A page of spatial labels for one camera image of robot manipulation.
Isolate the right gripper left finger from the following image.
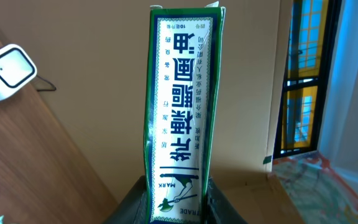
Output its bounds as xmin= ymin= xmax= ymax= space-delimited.
xmin=103 ymin=175 xmax=147 ymax=224

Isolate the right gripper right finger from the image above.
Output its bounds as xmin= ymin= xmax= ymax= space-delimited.
xmin=203 ymin=177 xmax=247 ymax=224

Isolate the green white medicine box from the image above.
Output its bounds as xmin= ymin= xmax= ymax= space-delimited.
xmin=144 ymin=2 xmax=226 ymax=223

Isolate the white barcode scanner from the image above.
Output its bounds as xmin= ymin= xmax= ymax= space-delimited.
xmin=0 ymin=44 xmax=37 ymax=101

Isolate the cardboard panel backdrop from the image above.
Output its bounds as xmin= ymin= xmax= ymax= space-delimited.
xmin=0 ymin=1 xmax=302 ymax=223

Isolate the window with yellow grille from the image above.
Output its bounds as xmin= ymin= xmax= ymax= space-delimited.
xmin=273 ymin=0 xmax=342 ymax=159

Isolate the black scanner cable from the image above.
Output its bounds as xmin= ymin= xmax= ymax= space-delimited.
xmin=31 ymin=74 xmax=57 ymax=93

